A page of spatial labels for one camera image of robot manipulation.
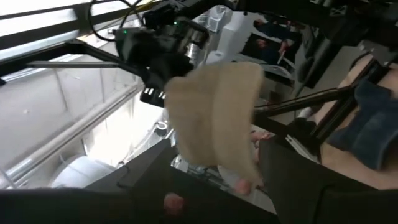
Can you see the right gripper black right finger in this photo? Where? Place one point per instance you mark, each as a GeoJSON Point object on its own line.
{"type": "Point", "coordinates": [326, 202]}

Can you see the beige cap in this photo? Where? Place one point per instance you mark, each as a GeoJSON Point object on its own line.
{"type": "Point", "coordinates": [214, 118]}

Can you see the silver ventilation duct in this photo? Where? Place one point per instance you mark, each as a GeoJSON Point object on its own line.
{"type": "Point", "coordinates": [77, 130]}

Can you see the blue denim cap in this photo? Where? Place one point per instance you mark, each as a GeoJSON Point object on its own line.
{"type": "Point", "coordinates": [370, 130]}

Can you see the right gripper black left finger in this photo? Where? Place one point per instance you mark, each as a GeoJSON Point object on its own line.
{"type": "Point", "coordinates": [93, 208]}

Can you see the person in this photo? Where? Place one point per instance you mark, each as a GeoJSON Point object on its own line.
{"type": "Point", "coordinates": [267, 49]}
{"type": "Point", "coordinates": [273, 29]}

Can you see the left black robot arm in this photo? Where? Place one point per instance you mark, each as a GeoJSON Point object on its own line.
{"type": "Point", "coordinates": [161, 15]}

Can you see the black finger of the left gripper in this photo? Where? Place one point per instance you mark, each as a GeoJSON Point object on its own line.
{"type": "Point", "coordinates": [152, 97]}

